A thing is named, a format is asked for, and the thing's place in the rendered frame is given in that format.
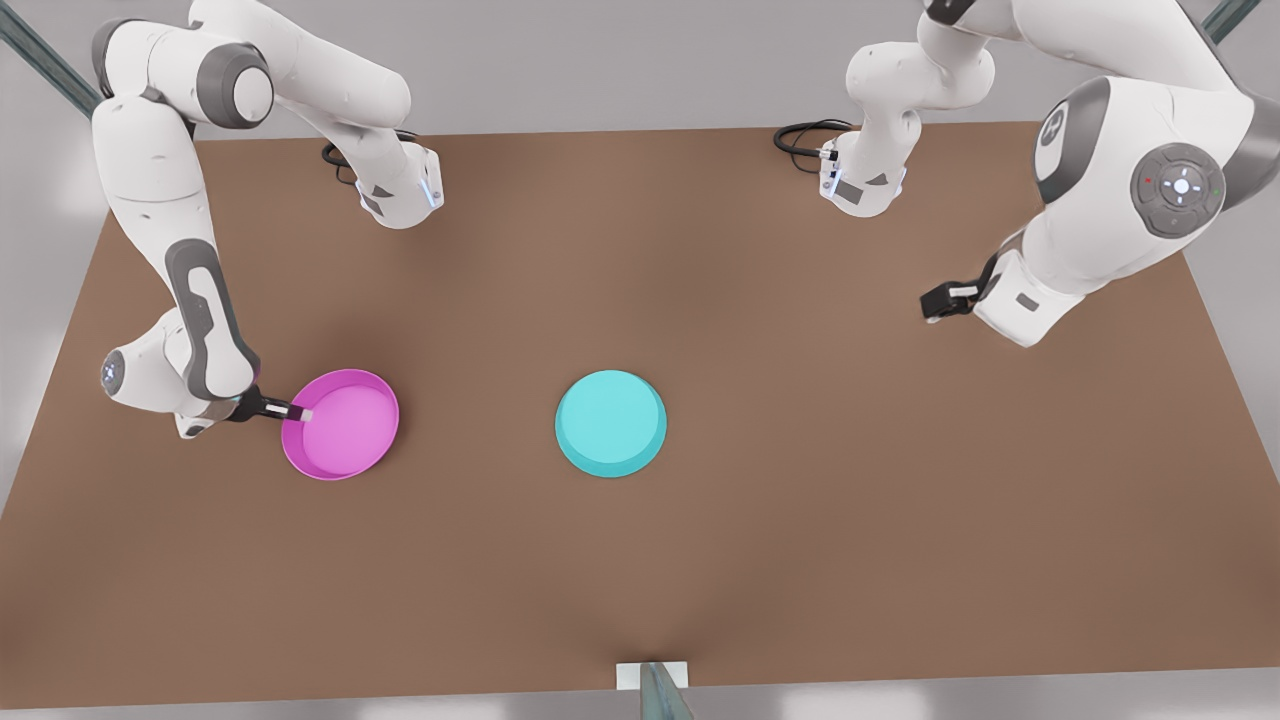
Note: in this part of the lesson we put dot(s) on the pink plate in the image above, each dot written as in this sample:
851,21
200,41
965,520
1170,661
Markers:
345,430

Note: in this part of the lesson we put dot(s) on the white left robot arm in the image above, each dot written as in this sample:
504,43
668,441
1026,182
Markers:
1120,170

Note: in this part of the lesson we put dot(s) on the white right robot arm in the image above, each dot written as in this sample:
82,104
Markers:
150,190

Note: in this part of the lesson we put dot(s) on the blue plate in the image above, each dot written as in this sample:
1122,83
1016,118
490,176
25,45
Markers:
610,422

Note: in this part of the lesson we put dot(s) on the silver frame post with foot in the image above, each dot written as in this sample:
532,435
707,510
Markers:
660,690

